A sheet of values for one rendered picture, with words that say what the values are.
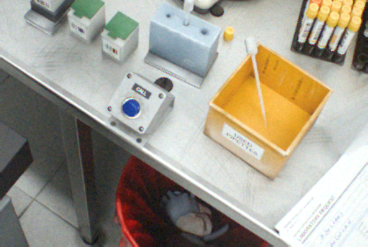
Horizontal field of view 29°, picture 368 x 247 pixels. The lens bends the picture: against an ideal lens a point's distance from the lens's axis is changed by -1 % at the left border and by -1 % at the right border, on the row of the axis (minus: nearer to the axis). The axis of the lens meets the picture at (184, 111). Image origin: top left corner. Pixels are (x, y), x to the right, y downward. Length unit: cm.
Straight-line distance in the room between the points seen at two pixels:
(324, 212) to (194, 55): 30
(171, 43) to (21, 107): 107
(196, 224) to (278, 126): 66
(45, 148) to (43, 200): 16
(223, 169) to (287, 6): 33
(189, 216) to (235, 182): 68
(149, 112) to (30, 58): 24
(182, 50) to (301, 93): 19
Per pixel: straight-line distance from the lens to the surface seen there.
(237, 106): 113
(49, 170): 204
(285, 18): 125
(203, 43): 107
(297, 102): 114
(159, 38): 112
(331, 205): 109
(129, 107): 105
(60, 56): 118
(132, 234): 151
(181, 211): 176
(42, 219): 199
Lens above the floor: 188
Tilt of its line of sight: 63 degrees down
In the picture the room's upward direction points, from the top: 10 degrees clockwise
